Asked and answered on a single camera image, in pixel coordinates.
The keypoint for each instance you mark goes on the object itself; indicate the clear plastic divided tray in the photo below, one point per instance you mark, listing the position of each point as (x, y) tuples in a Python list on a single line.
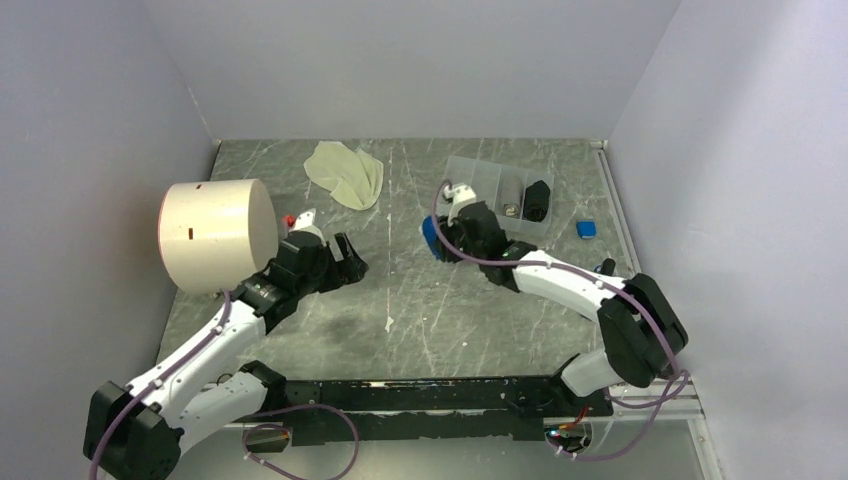
[(485, 176)]

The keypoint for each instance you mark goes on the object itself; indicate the cream cylindrical container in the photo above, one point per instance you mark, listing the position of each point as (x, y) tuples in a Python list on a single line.
[(213, 235)]

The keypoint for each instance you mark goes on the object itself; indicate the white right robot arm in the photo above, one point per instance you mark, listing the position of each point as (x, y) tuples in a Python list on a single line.
[(641, 333)]

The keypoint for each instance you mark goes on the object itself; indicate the blue black handheld device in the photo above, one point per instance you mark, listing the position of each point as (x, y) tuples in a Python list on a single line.
[(607, 267)]

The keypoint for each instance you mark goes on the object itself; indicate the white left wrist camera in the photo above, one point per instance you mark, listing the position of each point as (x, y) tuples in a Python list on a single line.
[(303, 222)]

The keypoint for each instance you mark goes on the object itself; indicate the cream yellow underwear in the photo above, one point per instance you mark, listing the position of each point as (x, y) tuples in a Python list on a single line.
[(354, 179)]

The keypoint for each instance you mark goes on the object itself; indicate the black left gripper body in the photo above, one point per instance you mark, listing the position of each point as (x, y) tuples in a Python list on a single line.
[(329, 274)]

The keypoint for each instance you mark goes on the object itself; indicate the grey rolled underwear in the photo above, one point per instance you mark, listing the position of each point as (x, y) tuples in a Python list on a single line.
[(511, 195)]

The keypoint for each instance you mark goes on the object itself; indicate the small blue block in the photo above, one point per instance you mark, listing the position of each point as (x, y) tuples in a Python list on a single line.
[(586, 229)]

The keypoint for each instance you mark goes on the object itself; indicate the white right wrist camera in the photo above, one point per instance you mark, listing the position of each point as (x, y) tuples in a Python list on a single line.
[(458, 197)]

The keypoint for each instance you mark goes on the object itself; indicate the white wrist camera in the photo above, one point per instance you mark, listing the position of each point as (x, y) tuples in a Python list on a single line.
[(303, 222), (458, 197)]

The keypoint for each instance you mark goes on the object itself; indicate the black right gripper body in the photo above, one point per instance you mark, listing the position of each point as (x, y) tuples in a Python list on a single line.
[(456, 239)]

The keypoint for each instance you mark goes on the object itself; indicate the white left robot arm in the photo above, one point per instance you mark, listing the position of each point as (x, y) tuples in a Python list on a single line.
[(140, 430)]

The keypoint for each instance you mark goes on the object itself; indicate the black striped rolled underwear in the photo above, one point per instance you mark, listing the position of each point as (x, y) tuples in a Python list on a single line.
[(536, 202)]

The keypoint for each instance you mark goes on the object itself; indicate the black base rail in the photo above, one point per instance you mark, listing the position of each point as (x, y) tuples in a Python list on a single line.
[(523, 407)]

